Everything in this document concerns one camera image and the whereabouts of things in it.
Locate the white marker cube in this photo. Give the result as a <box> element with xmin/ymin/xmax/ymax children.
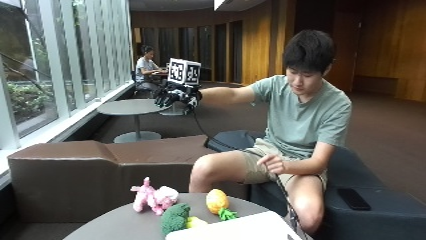
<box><xmin>166</xmin><ymin>57</ymin><xmax>202</xmax><ymax>86</ymax></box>

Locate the the person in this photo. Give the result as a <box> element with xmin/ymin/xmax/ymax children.
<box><xmin>187</xmin><ymin>29</ymin><xmax>354</xmax><ymax>236</ymax></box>

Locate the orange plush pineapple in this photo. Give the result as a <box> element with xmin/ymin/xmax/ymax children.
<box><xmin>203</xmin><ymin>188</ymin><xmax>241</xmax><ymax>222</ymax></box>

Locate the white box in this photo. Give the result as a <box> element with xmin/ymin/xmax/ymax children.
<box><xmin>163</xmin><ymin>210</ymin><xmax>303</xmax><ymax>240</ymax></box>

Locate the black smartphone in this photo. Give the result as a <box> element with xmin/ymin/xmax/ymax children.
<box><xmin>335</xmin><ymin>187</ymin><xmax>372</xmax><ymax>212</ymax></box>

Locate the yellow plush fruit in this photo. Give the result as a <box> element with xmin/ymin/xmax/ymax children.
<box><xmin>185</xmin><ymin>216</ymin><xmax>209</xmax><ymax>230</ymax></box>

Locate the green plush broccoli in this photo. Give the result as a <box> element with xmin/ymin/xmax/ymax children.
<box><xmin>159</xmin><ymin>202</ymin><xmax>193</xmax><ymax>237</ymax></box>

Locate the pink plush toy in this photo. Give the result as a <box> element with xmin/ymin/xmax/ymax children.
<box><xmin>129</xmin><ymin>176</ymin><xmax>179</xmax><ymax>216</ymax></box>

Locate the brown leather bench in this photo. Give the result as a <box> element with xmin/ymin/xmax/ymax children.
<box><xmin>6</xmin><ymin>134</ymin><xmax>250</xmax><ymax>224</ymax></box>

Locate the dark blue sofa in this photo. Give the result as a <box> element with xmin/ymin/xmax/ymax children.
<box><xmin>203</xmin><ymin>129</ymin><xmax>426</xmax><ymax>240</ymax></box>

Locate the white ceiling light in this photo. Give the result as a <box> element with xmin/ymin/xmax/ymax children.
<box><xmin>211</xmin><ymin>0</ymin><xmax>229</xmax><ymax>12</ymax></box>

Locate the green hedge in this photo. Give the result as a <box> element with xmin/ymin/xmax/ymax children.
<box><xmin>5</xmin><ymin>81</ymin><xmax>58</xmax><ymax>125</ymax></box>

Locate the small grey pedestal table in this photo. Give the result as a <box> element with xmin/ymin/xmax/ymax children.
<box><xmin>158</xmin><ymin>99</ymin><xmax>189</xmax><ymax>117</ymax></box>

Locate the round grey pedestal table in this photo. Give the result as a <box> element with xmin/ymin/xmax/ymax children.
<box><xmin>95</xmin><ymin>98</ymin><xmax>173</xmax><ymax>145</ymax></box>

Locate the black glove cable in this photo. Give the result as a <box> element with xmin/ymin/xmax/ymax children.
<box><xmin>189</xmin><ymin>105</ymin><xmax>308</xmax><ymax>240</ymax></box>

